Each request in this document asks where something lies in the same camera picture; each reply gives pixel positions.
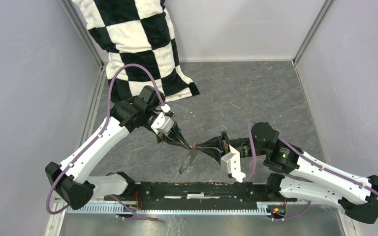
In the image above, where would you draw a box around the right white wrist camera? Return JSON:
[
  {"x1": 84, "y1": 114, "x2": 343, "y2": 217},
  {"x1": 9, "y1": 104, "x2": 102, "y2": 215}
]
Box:
[{"x1": 220, "y1": 146, "x2": 246, "y2": 182}]

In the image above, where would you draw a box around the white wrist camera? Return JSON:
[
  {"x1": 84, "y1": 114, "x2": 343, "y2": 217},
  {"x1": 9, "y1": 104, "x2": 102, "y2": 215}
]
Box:
[
  {"x1": 220, "y1": 146, "x2": 246, "y2": 182},
  {"x1": 151, "y1": 104, "x2": 176, "y2": 134}
]

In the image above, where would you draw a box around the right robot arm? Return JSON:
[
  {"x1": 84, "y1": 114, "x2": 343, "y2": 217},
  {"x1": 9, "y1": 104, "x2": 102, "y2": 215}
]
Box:
[{"x1": 195, "y1": 122, "x2": 378, "y2": 224}]

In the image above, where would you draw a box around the white slotted cable duct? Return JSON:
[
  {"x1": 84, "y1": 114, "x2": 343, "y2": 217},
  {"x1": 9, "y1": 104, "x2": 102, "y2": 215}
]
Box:
[{"x1": 66, "y1": 203, "x2": 271, "y2": 216}]

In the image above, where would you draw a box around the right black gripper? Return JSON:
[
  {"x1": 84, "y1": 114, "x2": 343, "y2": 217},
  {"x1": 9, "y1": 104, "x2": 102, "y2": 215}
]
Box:
[{"x1": 194, "y1": 131, "x2": 267, "y2": 167}]

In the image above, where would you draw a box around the black white checkered blanket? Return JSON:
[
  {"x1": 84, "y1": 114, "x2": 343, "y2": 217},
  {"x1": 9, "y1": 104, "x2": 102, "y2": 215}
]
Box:
[{"x1": 75, "y1": 0, "x2": 200, "y2": 103}]

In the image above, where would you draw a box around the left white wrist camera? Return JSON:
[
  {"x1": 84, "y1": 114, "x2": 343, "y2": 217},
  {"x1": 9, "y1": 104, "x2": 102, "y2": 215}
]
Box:
[{"x1": 151, "y1": 104, "x2": 176, "y2": 134}]

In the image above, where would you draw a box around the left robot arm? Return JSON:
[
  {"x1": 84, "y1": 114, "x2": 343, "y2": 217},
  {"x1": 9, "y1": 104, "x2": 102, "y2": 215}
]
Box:
[{"x1": 45, "y1": 86, "x2": 190, "y2": 209}]

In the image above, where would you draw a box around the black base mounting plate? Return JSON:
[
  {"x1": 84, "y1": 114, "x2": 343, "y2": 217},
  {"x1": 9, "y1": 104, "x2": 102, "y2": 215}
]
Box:
[{"x1": 117, "y1": 181, "x2": 286, "y2": 210}]

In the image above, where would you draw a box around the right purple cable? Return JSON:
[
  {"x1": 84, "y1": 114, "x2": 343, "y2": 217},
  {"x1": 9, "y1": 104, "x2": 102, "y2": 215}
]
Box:
[{"x1": 243, "y1": 119, "x2": 378, "y2": 221}]

